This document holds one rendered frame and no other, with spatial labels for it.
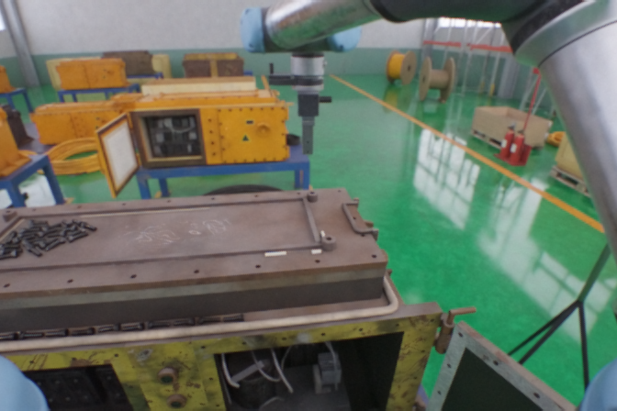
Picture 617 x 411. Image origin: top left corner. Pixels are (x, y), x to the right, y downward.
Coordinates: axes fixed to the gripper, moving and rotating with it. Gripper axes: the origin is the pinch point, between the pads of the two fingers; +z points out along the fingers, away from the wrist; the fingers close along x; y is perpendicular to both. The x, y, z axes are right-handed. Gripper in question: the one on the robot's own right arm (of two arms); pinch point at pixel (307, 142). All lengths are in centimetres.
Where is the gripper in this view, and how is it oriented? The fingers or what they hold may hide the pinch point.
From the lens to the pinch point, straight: 85.3
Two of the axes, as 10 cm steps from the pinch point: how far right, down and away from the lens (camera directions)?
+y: 10.0, -0.1, 0.3
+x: -0.3, -4.8, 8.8
